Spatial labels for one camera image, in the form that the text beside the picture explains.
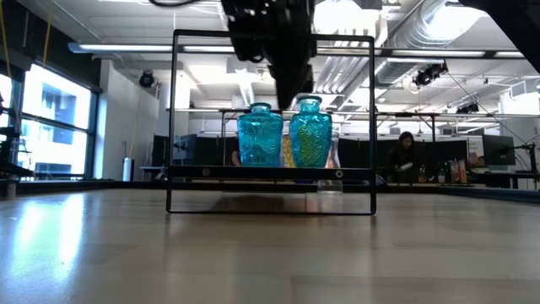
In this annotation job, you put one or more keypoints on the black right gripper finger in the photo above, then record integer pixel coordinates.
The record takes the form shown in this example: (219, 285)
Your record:
(308, 78)
(286, 84)

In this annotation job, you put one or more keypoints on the teal embossed glass vase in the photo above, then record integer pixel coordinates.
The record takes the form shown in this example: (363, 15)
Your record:
(310, 139)
(259, 139)

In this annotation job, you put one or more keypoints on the yellow embossed glass vase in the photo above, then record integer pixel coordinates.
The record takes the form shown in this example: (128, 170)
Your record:
(288, 154)

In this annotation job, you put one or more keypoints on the white ceiling light panel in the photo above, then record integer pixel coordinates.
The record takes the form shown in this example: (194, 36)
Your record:
(346, 17)

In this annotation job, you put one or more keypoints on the tall clear glass vase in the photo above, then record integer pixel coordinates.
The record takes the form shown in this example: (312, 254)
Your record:
(331, 186)

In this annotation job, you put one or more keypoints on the small orange object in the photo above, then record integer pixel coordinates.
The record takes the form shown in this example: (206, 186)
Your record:
(459, 171)

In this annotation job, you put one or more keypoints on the white cylindrical canister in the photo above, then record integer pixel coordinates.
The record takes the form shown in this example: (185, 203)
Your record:
(127, 169)

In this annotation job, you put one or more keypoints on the black computer monitor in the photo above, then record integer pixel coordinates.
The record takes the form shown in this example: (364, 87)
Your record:
(499, 150)

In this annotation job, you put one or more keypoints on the dark office desk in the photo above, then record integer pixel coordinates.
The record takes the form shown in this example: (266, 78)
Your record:
(506, 175)

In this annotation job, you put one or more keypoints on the large window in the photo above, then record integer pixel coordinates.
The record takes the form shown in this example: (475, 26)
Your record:
(55, 139)

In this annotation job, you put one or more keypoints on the black equipment rack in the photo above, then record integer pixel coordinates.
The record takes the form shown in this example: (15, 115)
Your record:
(8, 145)

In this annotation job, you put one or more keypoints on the white ribbed ceiling duct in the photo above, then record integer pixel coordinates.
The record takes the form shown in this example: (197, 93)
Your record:
(341, 76)

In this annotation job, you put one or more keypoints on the silver ventilation duct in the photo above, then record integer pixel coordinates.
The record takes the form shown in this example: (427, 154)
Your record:
(405, 38)

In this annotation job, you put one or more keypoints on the black ceiling camera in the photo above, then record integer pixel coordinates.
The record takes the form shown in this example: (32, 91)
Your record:
(146, 79)
(426, 77)

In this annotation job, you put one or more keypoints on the black aluminium table frame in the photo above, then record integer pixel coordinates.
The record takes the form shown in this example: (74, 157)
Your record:
(76, 185)

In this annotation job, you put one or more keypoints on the grey post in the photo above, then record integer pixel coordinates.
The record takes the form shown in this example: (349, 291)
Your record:
(11, 190)

